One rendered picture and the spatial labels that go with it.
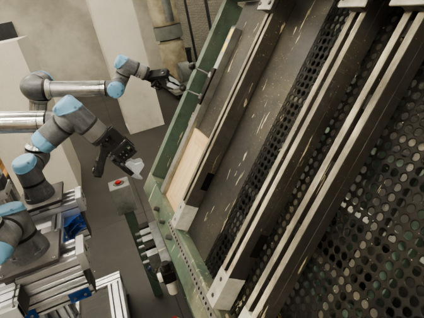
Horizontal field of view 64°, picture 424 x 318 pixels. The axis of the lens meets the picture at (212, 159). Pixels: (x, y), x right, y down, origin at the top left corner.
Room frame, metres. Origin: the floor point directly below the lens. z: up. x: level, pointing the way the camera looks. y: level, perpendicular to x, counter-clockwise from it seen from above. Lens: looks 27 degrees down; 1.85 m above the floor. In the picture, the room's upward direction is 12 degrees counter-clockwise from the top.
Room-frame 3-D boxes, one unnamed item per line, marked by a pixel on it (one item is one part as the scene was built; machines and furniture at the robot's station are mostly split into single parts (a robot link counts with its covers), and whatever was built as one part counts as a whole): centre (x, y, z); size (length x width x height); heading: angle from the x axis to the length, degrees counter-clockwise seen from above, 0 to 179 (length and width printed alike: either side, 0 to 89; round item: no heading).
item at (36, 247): (1.14, 0.80, 1.09); 0.15 x 0.15 x 0.10
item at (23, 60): (3.86, 1.99, 0.88); 0.90 x 0.60 x 1.75; 16
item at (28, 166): (1.62, 0.94, 1.20); 0.13 x 0.12 x 0.14; 3
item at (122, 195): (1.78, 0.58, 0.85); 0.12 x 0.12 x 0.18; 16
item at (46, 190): (1.61, 0.94, 1.09); 0.15 x 0.15 x 0.10
